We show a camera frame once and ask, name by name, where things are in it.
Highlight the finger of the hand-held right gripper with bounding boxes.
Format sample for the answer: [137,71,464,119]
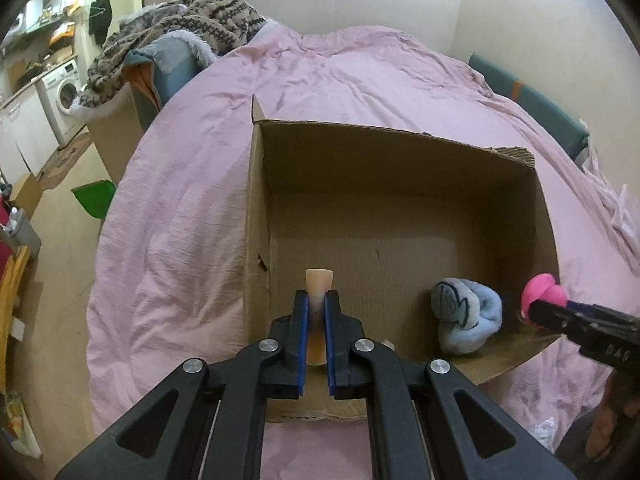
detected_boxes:
[529,299,587,335]

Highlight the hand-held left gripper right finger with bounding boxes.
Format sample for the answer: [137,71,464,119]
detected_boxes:
[324,290,576,480]

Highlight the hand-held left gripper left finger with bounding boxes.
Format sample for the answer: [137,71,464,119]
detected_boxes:
[55,289,308,480]

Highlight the pink soft toy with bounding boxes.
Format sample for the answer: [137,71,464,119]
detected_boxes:
[520,273,567,327]

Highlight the beige soft foam piece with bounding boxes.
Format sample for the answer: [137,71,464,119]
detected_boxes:
[305,269,335,365]

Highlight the light blue plush toy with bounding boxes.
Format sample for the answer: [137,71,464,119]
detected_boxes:
[431,277,503,356]

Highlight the person's right hand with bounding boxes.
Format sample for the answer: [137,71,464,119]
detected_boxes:
[586,362,640,461]

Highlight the clear plastic bag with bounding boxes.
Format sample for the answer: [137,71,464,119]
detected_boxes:
[530,417,558,453]

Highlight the white crumpled cloth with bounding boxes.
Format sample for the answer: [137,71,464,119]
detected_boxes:
[582,145,640,256]

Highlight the pink bed blanket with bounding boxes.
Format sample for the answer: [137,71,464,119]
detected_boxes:
[86,25,640,480]

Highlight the teal mattress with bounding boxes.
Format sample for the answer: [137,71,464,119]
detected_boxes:
[467,52,591,166]

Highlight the green dustpan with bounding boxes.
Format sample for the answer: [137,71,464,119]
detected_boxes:
[71,180,117,221]

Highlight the tall brown cardboard box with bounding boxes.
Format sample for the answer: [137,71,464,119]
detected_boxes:
[87,95,146,186]

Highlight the yellow wooden chair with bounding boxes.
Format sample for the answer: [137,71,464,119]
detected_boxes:
[0,245,32,396]

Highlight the grey storage bin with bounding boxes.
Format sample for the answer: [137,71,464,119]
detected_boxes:
[0,212,43,263]

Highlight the patterned floor rug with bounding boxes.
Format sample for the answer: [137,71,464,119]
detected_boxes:
[40,132,93,191]

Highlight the leopard pattern blanket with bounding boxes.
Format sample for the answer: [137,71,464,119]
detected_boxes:
[80,0,268,111]

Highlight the white washing machine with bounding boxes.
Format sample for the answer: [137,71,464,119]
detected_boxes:
[35,59,88,147]

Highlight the white kitchen cabinets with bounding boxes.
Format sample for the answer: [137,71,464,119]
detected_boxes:
[0,82,58,181]

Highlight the grey fur-trimmed coat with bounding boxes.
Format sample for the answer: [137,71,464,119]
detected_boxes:
[117,2,218,68]

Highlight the dark hanging garment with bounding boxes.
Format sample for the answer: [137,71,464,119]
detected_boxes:
[87,0,113,46]

